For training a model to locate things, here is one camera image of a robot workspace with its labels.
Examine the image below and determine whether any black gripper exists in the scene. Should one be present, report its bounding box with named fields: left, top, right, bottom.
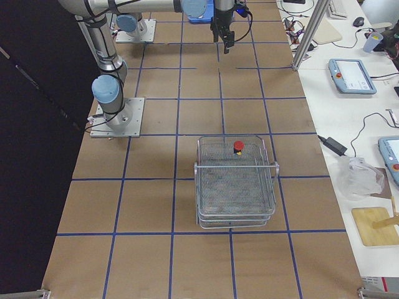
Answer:
left=210, top=11, right=234, bottom=54

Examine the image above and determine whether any red emergency stop button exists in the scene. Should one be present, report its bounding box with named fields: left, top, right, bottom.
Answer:
left=233, top=140, right=245, bottom=155

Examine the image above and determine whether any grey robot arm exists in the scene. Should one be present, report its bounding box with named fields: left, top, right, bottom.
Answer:
left=76, top=16, right=132, bottom=132
left=59, top=0, right=237, bottom=54

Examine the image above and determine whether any blue plastic tray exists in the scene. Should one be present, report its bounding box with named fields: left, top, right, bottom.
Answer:
left=187, top=0, right=214, bottom=24

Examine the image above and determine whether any blue teach pendant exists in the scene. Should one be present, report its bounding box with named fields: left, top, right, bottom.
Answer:
left=378, top=136, right=399, bottom=186
left=328, top=59, right=377, bottom=95

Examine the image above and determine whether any black computer mouse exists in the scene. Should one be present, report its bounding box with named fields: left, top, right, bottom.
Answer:
left=352, top=17, right=365, bottom=27

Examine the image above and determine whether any black power adapter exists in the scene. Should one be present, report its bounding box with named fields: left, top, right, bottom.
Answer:
left=323, top=137, right=347, bottom=156

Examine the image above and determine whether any blue plastic cup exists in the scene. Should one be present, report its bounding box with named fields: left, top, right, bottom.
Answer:
left=363, top=32, right=383, bottom=53

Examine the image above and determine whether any clear plastic bag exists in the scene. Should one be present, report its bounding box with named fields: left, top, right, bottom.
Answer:
left=335, top=156, right=385, bottom=197

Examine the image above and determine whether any wooden board stand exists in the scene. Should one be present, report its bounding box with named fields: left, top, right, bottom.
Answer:
left=352, top=197, right=398, bottom=247

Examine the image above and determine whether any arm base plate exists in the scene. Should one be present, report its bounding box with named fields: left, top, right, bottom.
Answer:
left=89, top=98, right=145, bottom=138
left=116, top=16, right=156, bottom=44

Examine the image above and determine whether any aluminium frame post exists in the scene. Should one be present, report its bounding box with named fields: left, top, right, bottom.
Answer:
left=292, top=0, right=330, bottom=71

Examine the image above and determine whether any silver wire mesh shelf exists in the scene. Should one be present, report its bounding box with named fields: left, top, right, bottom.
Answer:
left=194, top=135, right=279, bottom=229

